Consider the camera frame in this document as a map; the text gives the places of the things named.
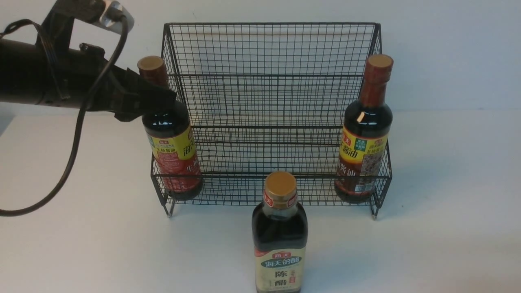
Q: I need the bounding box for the black wire mesh rack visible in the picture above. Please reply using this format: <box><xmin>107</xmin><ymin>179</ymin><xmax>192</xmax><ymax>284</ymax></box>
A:
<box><xmin>151</xmin><ymin>22</ymin><xmax>383</xmax><ymax>217</ymax></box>

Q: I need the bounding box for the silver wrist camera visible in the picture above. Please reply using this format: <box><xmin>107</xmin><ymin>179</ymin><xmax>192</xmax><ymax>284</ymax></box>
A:
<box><xmin>95</xmin><ymin>0</ymin><xmax>135</xmax><ymax>35</ymax></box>

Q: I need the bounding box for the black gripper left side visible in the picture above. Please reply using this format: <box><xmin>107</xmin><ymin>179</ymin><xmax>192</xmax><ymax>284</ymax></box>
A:
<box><xmin>80</xmin><ymin>66</ymin><xmax>177</xmax><ymax>122</ymax></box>

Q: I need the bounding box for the vinegar bottle cream label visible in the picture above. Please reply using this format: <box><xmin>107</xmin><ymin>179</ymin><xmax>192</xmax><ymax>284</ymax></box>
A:
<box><xmin>252</xmin><ymin>171</ymin><xmax>308</xmax><ymax>293</ymax></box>

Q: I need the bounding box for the soy sauce bottle red label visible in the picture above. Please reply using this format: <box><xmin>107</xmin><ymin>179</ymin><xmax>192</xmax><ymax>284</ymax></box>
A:
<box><xmin>137</xmin><ymin>55</ymin><xmax>204</xmax><ymax>201</ymax></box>

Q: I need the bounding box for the black cable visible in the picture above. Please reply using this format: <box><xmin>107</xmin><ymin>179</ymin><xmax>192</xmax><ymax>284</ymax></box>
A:
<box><xmin>0</xmin><ymin>14</ymin><xmax>130</xmax><ymax>216</ymax></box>

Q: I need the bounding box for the soy sauce bottle brown label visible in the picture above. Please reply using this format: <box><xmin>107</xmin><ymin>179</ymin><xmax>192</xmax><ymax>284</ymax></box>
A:
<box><xmin>334</xmin><ymin>54</ymin><xmax>393</xmax><ymax>203</ymax></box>

